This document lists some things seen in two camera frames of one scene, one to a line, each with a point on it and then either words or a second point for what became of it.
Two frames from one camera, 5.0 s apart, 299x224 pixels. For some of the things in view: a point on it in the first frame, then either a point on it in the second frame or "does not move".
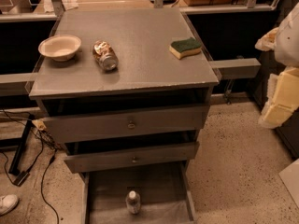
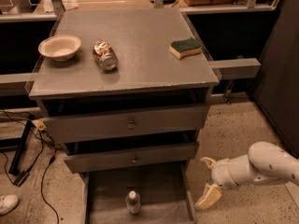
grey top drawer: x=125 y=123 does not move
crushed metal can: x=105 y=55 does not move
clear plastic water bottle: x=133 y=202 does not move
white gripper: x=288 y=44 to x=220 y=171
